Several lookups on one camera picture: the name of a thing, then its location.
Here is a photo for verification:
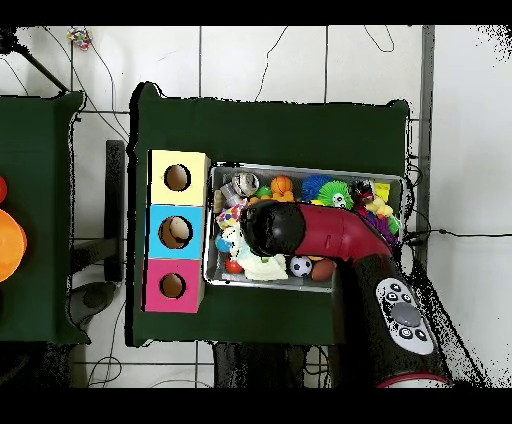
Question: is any purple spiky monster toy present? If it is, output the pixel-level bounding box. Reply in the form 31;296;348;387
363;209;400;245

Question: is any blue spiky ball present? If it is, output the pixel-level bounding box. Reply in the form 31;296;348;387
301;174;329;201

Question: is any small soccer ball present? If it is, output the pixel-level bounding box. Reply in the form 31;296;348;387
288;254;313;279

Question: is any shallow clear bin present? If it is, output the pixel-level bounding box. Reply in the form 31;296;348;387
203;163;405;297

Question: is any small orange basketball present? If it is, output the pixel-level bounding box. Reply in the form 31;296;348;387
270;175;294;201

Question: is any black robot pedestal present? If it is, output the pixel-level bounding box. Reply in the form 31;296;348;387
211;342;333;389

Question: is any wooden box with three holes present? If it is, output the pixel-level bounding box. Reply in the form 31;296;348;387
142;148;213;315

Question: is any orange bowl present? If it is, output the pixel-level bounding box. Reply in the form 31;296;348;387
0;207;29;284

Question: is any dark green table cloth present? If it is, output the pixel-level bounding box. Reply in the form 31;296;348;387
127;82;411;349

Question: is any green covered side table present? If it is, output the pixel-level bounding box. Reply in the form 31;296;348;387
0;91;85;345

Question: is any green spiky ball with eyes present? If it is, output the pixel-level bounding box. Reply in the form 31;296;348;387
318;180;354;211

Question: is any small colourful toy on floor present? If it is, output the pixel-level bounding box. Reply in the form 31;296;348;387
66;27;93;51

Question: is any crushed silver can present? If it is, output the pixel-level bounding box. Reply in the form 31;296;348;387
231;171;260;197

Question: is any small brown football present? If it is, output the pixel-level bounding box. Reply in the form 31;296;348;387
310;257;337;283

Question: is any colourful patterned cloth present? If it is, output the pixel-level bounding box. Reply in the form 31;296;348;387
215;203;248;232

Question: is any cream yellow cloth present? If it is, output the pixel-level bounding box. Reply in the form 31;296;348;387
222;227;289;281

